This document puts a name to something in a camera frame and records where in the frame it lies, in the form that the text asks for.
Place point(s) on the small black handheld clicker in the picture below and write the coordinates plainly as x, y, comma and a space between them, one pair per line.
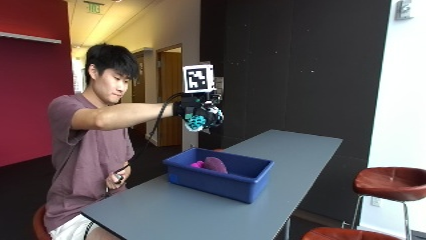
118, 178

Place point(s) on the teal spotted soft toy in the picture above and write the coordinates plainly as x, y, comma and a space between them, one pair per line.
194, 122

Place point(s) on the red leather bar stool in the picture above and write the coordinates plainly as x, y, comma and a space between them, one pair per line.
40, 225
217, 150
390, 183
346, 234

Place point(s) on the wooden door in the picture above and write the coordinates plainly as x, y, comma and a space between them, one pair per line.
170, 96
138, 90

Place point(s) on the white marker cube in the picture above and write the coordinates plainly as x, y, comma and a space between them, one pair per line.
198, 78

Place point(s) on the the person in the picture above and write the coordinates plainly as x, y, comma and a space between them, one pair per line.
84, 146

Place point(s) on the purple toy sweet potato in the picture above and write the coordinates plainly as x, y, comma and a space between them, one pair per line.
215, 164

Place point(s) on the small pink toy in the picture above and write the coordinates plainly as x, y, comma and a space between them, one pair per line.
197, 164

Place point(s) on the blue plastic bin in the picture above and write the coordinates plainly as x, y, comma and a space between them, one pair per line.
221, 186

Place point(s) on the metal table leg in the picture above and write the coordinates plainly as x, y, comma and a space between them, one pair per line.
286, 230

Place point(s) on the green exit sign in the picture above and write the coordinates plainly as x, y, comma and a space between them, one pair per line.
93, 7

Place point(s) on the white wall outlet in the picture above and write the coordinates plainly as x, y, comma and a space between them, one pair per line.
375, 201

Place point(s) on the white wall shelf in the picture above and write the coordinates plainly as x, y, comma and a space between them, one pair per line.
28, 37

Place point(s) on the grey wall-mounted device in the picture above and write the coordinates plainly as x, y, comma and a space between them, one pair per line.
403, 10

